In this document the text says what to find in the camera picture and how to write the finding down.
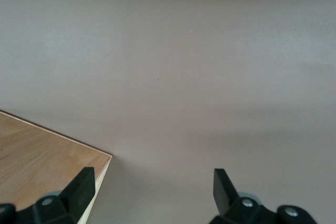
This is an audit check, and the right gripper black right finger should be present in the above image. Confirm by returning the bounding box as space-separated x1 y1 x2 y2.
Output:
208 168 319 224

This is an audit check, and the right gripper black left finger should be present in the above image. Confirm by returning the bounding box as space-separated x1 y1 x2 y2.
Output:
0 167 96 224

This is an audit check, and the wooden drawer cabinet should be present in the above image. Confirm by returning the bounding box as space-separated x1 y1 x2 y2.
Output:
0 110 113 224

